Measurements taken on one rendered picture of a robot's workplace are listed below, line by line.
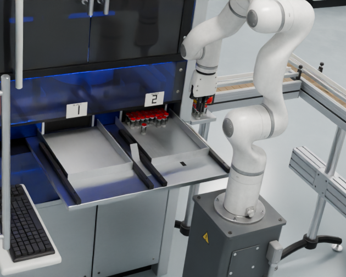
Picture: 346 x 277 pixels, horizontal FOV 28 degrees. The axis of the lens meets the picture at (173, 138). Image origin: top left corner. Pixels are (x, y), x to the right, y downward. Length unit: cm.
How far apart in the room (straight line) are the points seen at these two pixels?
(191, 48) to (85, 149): 61
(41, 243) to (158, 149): 69
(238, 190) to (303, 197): 186
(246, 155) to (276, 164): 219
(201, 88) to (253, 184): 43
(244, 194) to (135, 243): 96
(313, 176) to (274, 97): 131
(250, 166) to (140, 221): 95
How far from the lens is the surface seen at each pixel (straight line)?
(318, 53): 635
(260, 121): 229
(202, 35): 242
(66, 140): 277
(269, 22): 210
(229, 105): 322
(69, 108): 269
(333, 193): 344
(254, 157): 235
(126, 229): 318
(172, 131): 290
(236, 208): 247
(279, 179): 436
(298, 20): 217
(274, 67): 220
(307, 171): 356
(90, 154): 269
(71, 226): 303
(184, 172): 265
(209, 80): 259
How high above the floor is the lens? 233
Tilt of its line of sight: 31 degrees down
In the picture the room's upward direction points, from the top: 8 degrees clockwise
